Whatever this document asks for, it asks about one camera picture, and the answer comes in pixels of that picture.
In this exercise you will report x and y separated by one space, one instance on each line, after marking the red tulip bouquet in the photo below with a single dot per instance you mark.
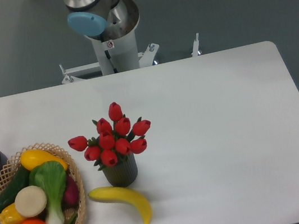
117 139

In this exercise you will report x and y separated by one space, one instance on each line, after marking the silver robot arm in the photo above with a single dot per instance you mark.
102 20

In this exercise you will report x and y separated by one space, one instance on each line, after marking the dark ribbed vase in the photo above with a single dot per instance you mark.
123 174

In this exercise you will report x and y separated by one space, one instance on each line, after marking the yellow banana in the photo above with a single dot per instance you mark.
124 195

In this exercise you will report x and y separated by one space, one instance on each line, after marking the green bok choy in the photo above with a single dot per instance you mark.
51 178

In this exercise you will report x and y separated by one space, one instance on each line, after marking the yellow squash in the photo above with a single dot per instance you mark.
31 159

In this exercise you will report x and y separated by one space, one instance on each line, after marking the purple red onion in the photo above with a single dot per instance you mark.
71 194

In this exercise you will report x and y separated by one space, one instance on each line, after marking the woven wicker basket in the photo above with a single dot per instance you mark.
13 164

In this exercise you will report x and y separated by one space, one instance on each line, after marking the dark green cucumber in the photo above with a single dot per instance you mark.
18 182

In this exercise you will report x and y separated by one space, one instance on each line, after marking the cream round disc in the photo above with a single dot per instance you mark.
30 201

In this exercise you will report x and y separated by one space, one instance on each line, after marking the yellow bell pepper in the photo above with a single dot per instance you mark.
11 216

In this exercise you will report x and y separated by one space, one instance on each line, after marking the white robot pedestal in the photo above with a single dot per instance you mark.
117 55

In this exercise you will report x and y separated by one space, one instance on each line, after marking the white metal base frame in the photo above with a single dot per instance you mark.
146 58

